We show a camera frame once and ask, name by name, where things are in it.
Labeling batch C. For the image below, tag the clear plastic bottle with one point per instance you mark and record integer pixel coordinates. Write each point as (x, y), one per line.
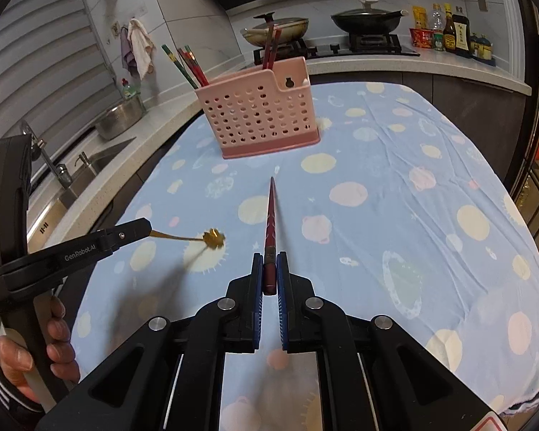
(436, 18)

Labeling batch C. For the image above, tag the red instant noodle cup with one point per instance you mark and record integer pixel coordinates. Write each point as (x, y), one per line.
(421, 38)

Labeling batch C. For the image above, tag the yellow packet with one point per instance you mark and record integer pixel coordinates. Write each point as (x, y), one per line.
(419, 17)

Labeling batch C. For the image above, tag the blue printed tablecloth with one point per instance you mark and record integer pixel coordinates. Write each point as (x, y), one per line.
(386, 215)

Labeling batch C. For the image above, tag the wall switch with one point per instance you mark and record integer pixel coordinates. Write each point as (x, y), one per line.
(481, 3)

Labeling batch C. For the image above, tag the person's left hand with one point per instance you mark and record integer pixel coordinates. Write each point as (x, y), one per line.
(63, 345)

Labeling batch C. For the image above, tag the green lid jar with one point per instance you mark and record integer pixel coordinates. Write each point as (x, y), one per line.
(438, 41)

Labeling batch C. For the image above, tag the brown sauce bottle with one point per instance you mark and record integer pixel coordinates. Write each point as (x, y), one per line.
(449, 31)

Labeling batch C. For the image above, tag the white hanging towel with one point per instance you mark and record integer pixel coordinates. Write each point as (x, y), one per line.
(141, 45)

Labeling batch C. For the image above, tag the black wok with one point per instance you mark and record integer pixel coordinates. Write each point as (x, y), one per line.
(368, 18)

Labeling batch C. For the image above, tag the steel basin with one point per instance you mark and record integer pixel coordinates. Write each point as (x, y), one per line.
(119, 119)

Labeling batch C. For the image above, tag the beige frying pan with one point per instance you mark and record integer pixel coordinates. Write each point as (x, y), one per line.
(287, 29)

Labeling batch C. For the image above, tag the dark red chopstick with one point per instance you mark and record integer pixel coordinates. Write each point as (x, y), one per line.
(200, 74)

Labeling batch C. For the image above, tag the dark soy sauce bottle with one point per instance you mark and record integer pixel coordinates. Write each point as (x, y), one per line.
(461, 36)

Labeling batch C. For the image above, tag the green chopstick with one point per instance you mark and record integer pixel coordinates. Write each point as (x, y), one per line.
(177, 63)
(192, 57)

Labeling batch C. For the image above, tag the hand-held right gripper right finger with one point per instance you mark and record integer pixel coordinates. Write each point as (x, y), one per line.
(283, 309)

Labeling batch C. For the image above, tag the chrome faucet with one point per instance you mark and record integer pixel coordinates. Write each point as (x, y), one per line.
(49, 161)

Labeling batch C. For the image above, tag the dark base cabinet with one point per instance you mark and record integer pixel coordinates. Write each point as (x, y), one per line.
(453, 98)

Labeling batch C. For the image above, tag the black gas stove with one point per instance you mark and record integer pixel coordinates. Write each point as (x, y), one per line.
(368, 47)

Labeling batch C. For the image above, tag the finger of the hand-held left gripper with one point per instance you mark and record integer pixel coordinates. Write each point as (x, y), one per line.
(128, 235)

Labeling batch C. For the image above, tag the steel sink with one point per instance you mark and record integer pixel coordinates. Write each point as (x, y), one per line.
(85, 179)

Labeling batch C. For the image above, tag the grey window blinds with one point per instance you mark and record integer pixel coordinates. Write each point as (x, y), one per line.
(36, 54)

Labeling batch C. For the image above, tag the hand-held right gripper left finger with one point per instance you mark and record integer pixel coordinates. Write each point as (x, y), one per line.
(257, 305)

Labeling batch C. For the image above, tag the small seasoning jars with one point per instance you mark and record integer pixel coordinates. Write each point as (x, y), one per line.
(483, 49)

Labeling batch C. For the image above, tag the gold flower spoon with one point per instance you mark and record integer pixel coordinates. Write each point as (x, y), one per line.
(213, 237)

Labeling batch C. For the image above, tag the purple hanging cloth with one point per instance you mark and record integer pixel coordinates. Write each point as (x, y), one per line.
(126, 51)

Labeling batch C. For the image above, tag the pink perforated utensil holder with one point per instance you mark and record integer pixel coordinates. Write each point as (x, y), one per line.
(269, 146)

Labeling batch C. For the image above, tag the green dish soap bottle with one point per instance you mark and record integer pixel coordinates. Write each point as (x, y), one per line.
(131, 90)

